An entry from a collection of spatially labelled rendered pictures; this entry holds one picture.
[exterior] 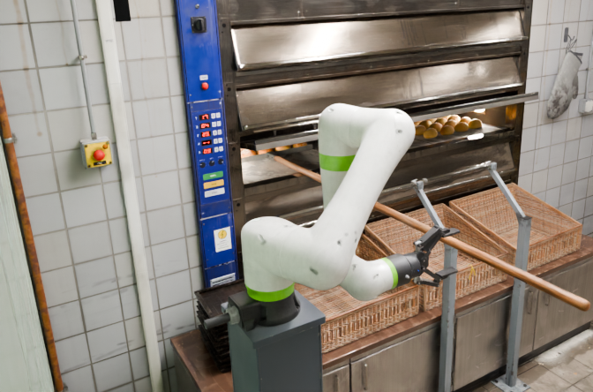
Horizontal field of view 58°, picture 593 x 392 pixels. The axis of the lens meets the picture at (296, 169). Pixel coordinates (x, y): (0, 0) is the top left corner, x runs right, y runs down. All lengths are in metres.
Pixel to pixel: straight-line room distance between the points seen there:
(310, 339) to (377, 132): 0.55
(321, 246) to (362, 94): 1.53
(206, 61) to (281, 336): 1.23
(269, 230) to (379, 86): 1.56
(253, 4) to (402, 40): 0.81
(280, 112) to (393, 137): 1.10
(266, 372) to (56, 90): 1.26
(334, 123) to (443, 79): 1.59
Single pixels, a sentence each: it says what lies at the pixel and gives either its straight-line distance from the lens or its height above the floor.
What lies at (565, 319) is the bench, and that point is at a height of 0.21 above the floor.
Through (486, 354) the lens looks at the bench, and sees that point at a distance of 3.02.
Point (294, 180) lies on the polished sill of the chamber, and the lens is 2.52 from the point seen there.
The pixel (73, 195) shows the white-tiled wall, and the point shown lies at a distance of 2.20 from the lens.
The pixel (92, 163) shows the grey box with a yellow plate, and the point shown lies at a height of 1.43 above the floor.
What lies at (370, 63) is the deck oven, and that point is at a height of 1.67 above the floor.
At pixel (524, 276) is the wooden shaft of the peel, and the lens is 1.67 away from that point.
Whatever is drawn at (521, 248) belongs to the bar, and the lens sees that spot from 2.79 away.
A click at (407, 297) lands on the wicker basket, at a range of 2.49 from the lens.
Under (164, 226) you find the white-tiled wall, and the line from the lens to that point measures 2.32.
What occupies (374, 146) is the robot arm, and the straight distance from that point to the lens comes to 1.35.
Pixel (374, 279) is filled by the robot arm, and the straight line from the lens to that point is 1.52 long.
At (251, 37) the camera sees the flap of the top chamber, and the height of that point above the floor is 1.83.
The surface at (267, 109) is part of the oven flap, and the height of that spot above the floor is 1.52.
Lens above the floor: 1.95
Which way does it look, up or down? 17 degrees down
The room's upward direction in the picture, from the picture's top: 3 degrees counter-clockwise
